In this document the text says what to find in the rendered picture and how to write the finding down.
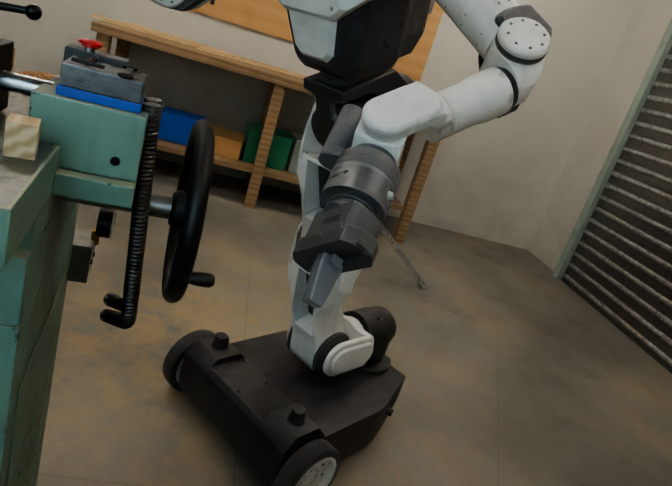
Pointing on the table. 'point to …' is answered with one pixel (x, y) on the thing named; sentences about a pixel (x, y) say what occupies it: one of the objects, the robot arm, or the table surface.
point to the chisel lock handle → (23, 10)
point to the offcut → (21, 136)
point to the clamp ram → (13, 82)
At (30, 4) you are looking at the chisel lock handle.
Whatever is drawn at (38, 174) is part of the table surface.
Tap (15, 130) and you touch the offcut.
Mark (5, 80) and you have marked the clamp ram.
